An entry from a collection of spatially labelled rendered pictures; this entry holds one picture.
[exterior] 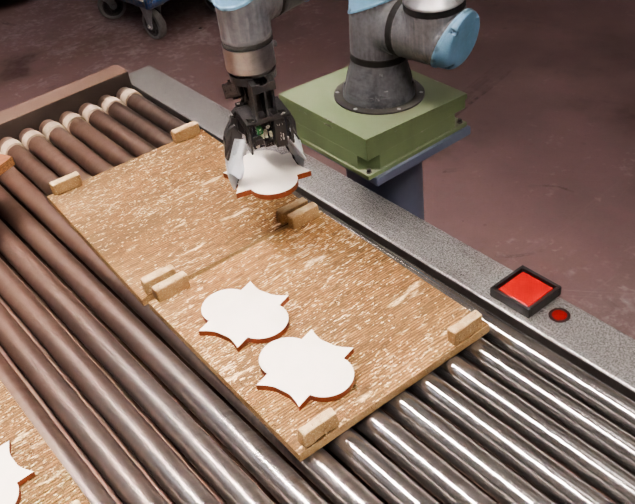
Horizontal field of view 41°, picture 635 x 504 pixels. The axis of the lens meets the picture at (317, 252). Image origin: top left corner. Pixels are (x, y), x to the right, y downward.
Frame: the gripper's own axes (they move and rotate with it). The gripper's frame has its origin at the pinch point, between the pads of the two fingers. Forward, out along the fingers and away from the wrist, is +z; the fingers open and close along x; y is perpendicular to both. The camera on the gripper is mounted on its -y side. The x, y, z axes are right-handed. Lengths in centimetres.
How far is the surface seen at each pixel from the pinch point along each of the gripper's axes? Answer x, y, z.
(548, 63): 182, -180, 107
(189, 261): -16.0, 1.0, 11.7
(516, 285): 28.3, 31.4, 12.4
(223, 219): -7.4, -7.8, 11.8
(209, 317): -17.0, 17.4, 10.5
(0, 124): -42, -66, 11
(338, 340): -1.0, 30.3, 11.6
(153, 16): 31, -313, 93
